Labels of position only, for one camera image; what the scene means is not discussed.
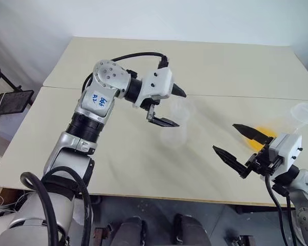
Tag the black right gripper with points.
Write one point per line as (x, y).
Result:
(261, 162)

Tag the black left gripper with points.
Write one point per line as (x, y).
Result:
(151, 105)

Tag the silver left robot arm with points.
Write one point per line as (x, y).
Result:
(97, 102)

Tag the clear cup with orange liquid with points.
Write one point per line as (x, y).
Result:
(267, 131)

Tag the clear plastic cup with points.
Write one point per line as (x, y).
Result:
(174, 133)

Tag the clear cup at edge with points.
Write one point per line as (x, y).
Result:
(301, 112)

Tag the dark rounded shape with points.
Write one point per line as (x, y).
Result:
(188, 230)
(133, 232)

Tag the black flat screen panel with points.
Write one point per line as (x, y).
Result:
(11, 101)

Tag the black tripod stand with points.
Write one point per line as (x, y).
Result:
(5, 78)

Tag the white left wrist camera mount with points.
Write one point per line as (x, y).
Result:
(156, 83)

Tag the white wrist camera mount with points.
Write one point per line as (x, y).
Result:
(288, 148)
(156, 83)

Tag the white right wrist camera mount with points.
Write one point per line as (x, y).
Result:
(288, 148)

